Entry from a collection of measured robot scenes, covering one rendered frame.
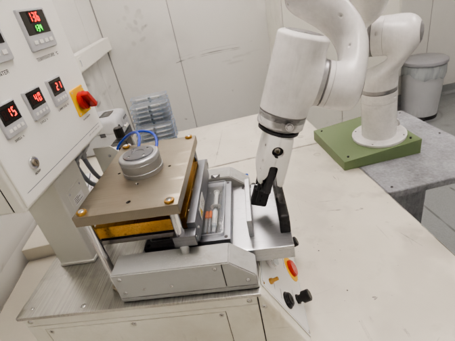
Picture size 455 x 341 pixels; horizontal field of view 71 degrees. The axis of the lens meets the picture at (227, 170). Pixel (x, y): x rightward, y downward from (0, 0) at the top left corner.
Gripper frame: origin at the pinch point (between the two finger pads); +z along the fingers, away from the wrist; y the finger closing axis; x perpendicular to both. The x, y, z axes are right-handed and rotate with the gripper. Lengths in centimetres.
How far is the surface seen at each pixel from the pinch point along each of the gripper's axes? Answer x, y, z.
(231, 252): 5.2, -13.5, 3.5
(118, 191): 26.6, -6.8, -0.9
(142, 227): 21.3, -10.2, 3.8
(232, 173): 5.2, 13.2, 3.5
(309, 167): -27, 52, 18
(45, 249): 58, 20, 46
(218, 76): 13, 250, 40
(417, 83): -161, 232, 11
